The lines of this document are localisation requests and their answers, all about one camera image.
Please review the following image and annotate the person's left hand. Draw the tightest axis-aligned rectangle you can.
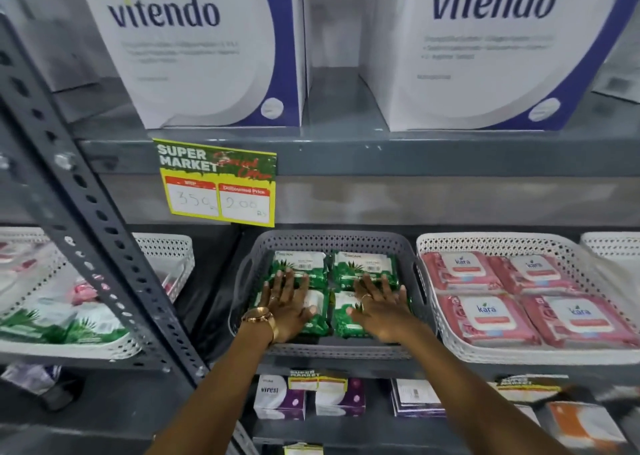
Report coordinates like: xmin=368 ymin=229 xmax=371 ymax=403
xmin=256 ymin=269 xmax=318 ymax=344

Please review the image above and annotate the person's right hand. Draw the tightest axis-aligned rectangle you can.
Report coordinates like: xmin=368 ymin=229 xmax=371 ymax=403
xmin=347 ymin=274 xmax=419 ymax=344

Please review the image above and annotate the green wet wipes packet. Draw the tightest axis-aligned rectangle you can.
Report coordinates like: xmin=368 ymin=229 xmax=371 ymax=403
xmin=251 ymin=288 xmax=332 ymax=339
xmin=269 ymin=251 xmax=329 ymax=291
xmin=330 ymin=251 xmax=401 ymax=292
xmin=330 ymin=290 xmax=415 ymax=341

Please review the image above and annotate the person's left forearm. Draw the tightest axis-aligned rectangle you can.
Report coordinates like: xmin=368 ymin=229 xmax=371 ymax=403
xmin=145 ymin=320 xmax=277 ymax=455

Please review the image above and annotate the person's right forearm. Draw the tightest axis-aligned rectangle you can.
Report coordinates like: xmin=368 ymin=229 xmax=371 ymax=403
xmin=387 ymin=320 xmax=573 ymax=455

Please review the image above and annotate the pink wet wipes packet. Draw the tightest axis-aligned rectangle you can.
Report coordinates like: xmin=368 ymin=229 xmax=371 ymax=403
xmin=420 ymin=251 xmax=503 ymax=293
xmin=487 ymin=254 xmax=583 ymax=296
xmin=520 ymin=294 xmax=640 ymax=349
xmin=436 ymin=293 xmax=543 ymax=348

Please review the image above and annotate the grey perforated plastic basket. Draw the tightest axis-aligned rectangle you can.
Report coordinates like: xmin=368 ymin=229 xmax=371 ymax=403
xmin=228 ymin=230 xmax=436 ymax=361

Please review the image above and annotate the small yellow price label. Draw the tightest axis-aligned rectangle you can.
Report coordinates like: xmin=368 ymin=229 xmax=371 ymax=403
xmin=287 ymin=369 xmax=349 ymax=393
xmin=487 ymin=374 xmax=572 ymax=403

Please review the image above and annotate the white and purple box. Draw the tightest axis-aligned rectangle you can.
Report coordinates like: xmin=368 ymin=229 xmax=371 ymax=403
xmin=253 ymin=374 xmax=307 ymax=421
xmin=314 ymin=377 xmax=367 ymax=418

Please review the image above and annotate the white box with barcode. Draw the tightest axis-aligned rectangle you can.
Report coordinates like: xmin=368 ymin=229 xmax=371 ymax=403
xmin=390 ymin=378 xmax=447 ymax=418

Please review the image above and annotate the white perforated plastic basket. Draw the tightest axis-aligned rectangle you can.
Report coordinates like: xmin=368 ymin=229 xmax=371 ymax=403
xmin=416 ymin=233 xmax=640 ymax=366
xmin=0 ymin=226 xmax=195 ymax=361
xmin=580 ymin=232 xmax=640 ymax=290

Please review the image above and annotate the yellow and green price sign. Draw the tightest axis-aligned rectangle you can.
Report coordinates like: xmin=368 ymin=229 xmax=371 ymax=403
xmin=153 ymin=138 xmax=278 ymax=228

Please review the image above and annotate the grey metal shelf board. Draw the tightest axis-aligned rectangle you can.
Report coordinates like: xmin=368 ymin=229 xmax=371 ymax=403
xmin=75 ymin=123 xmax=640 ymax=178

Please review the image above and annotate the pink and white packet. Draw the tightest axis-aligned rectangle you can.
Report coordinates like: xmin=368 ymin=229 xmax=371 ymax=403
xmin=69 ymin=277 xmax=102 ymax=306

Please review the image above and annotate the green leaf print wipes packet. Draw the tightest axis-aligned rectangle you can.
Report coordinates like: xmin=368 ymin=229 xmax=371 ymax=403
xmin=0 ymin=297 xmax=132 ymax=346

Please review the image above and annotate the white and orange box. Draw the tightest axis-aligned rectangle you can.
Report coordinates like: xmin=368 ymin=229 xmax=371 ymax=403
xmin=544 ymin=401 xmax=629 ymax=451

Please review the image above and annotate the large white and blue box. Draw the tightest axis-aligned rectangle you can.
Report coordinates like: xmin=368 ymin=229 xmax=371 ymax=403
xmin=73 ymin=0 xmax=307 ymax=129
xmin=359 ymin=0 xmax=640 ymax=132

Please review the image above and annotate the grey perforated metal shelf post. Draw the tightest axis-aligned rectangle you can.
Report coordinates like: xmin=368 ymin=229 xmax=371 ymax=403
xmin=0 ymin=13 xmax=211 ymax=386

